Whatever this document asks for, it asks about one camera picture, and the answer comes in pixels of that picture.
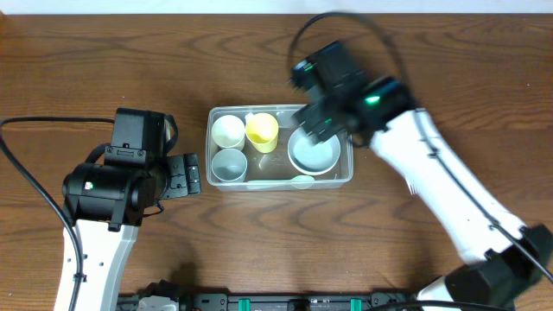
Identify light blue plastic cup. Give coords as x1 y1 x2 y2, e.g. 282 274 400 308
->
211 149 248 182

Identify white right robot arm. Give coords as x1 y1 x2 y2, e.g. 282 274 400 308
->
292 77 552 310

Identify cream white plastic cup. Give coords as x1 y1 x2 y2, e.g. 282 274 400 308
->
211 115 245 150

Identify clear plastic container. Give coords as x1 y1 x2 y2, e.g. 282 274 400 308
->
206 105 353 192

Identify pink plastic fork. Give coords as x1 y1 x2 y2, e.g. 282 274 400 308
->
407 182 418 195

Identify yellow plastic cup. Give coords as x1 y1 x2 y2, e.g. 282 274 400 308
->
245 112 279 154

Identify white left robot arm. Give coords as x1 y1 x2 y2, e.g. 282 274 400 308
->
54 147 201 310

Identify light blue plastic bowl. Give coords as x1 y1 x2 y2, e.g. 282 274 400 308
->
288 128 341 176

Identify mint green plastic spoon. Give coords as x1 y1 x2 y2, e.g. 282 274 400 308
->
247 175 315 190

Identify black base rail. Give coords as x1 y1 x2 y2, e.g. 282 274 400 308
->
116 279 515 311

